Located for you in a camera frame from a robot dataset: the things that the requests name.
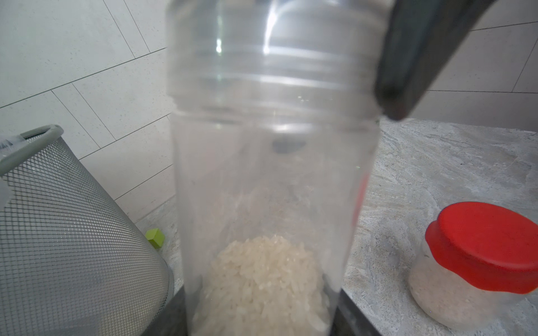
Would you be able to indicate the red lidded rice jar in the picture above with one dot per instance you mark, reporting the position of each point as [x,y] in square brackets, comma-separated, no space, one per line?
[476,261]

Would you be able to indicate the clear rice jar with lid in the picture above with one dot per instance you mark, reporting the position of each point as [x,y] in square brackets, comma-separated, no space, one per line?
[274,135]

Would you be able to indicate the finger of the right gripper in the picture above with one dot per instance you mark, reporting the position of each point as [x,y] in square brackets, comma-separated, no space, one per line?
[422,37]

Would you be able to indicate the grey mesh waste bin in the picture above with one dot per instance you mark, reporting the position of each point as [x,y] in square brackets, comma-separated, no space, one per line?
[72,262]

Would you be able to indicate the small green cube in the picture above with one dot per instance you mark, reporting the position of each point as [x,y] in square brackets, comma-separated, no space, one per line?
[155,237]

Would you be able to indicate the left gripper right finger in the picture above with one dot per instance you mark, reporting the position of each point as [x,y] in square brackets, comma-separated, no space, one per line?
[349,319]

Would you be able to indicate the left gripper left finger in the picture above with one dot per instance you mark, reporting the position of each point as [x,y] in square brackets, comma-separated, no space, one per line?
[172,320]

